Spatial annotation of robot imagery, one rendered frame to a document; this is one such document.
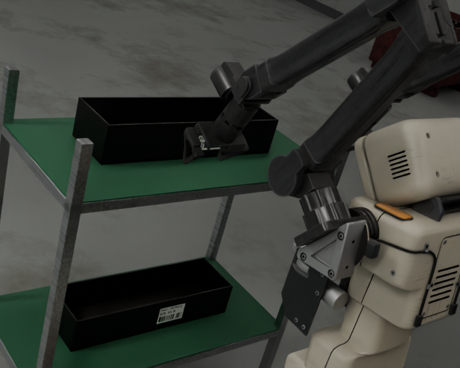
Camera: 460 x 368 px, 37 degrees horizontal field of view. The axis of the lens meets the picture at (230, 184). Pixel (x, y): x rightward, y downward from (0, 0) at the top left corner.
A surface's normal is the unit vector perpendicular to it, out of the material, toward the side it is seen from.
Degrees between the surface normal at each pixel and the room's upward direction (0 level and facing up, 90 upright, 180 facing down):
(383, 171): 90
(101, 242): 0
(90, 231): 0
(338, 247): 90
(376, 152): 90
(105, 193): 0
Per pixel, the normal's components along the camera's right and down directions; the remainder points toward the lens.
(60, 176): 0.26, -0.87
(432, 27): 0.59, -0.23
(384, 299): -0.78, 0.08
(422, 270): 0.61, 0.36
